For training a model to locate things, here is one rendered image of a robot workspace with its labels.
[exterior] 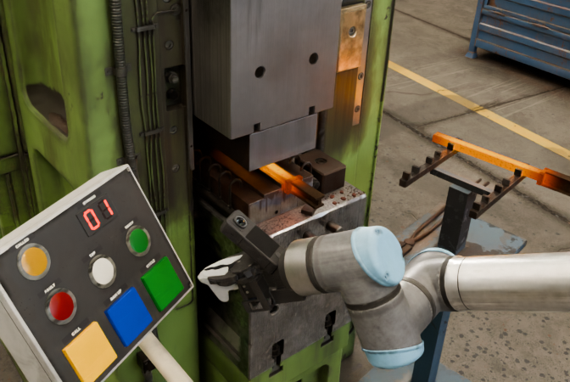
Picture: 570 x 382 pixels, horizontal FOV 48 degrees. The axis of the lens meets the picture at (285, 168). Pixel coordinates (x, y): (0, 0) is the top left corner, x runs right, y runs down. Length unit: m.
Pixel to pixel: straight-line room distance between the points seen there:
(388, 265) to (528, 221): 2.56
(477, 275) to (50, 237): 0.68
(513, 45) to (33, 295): 4.69
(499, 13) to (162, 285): 4.46
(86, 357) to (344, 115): 1.02
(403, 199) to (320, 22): 2.10
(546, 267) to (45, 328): 0.76
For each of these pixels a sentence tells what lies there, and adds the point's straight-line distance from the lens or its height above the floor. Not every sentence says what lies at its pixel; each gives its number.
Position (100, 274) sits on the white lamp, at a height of 1.09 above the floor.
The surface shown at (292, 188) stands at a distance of 1.55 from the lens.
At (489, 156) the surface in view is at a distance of 1.93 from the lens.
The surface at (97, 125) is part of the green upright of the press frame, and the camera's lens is 1.38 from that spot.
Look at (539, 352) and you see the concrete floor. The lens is 2.75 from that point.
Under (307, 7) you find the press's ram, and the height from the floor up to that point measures 1.42.
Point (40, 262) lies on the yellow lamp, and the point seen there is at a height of 1.16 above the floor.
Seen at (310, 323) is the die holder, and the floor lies 0.55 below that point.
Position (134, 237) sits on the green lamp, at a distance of 1.22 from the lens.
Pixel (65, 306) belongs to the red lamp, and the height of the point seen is 1.09.
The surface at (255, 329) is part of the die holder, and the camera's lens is 1.68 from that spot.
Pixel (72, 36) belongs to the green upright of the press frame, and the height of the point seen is 1.40.
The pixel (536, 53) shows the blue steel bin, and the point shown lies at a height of 0.21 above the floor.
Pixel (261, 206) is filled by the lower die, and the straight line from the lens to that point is 1.54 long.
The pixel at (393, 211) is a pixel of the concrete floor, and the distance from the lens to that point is 3.33.
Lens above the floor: 1.81
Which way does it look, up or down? 30 degrees down
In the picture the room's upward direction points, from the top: 3 degrees clockwise
